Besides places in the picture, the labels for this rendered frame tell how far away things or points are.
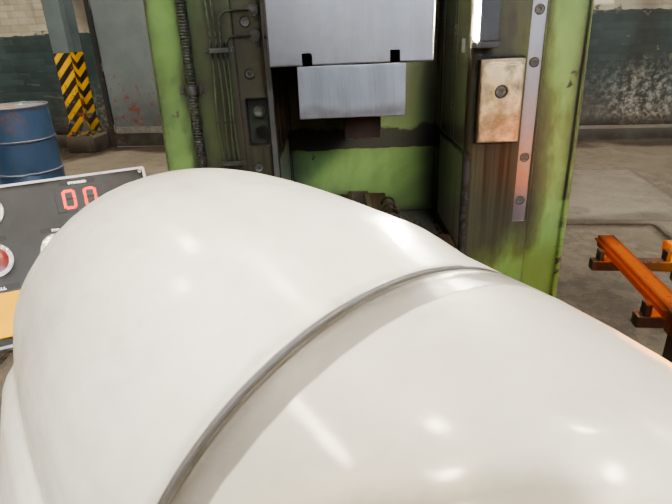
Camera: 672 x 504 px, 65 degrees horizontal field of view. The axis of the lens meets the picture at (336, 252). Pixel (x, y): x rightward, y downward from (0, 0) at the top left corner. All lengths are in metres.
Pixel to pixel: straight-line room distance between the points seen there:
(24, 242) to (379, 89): 0.68
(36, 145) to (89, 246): 5.37
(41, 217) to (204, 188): 0.91
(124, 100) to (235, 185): 7.78
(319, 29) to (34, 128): 4.66
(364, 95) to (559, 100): 0.45
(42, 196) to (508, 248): 0.99
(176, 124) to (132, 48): 6.58
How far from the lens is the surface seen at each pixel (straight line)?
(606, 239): 1.17
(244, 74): 1.18
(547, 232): 1.35
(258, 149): 1.20
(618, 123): 7.51
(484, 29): 1.16
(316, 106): 1.03
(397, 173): 1.56
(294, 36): 1.02
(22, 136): 5.50
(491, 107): 1.20
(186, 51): 1.17
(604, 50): 7.32
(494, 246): 1.31
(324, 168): 1.54
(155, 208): 0.16
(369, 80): 1.02
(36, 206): 1.07
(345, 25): 1.02
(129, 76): 7.85
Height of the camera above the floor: 1.43
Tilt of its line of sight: 23 degrees down
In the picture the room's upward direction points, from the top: 2 degrees counter-clockwise
